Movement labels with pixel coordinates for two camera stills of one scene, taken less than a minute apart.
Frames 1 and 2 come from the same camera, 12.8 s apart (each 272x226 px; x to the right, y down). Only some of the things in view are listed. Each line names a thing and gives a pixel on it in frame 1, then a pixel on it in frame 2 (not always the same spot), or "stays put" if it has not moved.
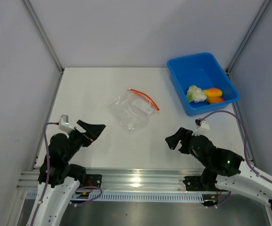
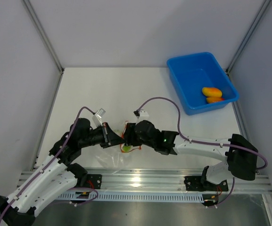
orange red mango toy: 213,100 stays put
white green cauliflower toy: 195,94 -> 126,149
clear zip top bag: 134,109 -> 119,156
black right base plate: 193,183 stays put
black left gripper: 93,132 -> 110,138
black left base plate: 93,180 stays put
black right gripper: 183,135 -> 129,135
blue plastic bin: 203,70 stays put
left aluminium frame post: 43,34 stays put
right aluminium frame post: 251,30 stays put
